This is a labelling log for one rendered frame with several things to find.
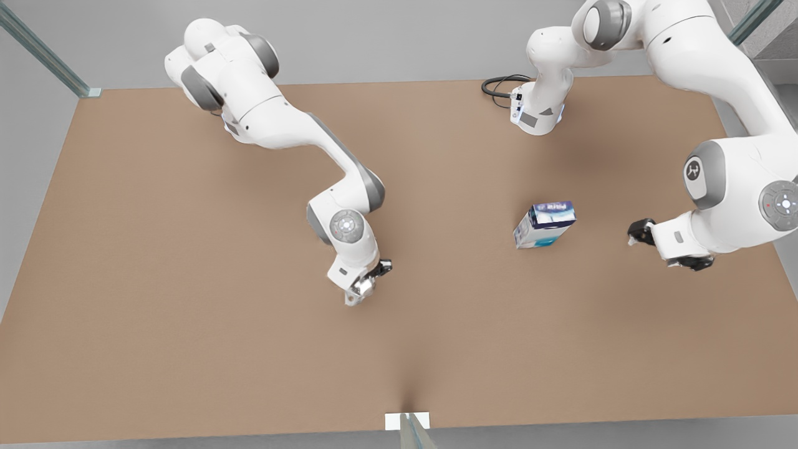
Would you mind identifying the blue and white milk carton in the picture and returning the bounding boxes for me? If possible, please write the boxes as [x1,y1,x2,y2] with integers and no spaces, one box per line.
[512,200,577,251]

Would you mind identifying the silver frame post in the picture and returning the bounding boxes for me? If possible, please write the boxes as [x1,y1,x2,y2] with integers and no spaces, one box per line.
[726,0,784,47]
[385,412,438,449]
[0,2,102,99]

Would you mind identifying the black cable loop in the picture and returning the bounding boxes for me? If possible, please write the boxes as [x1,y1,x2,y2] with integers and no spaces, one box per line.
[481,74,532,110]

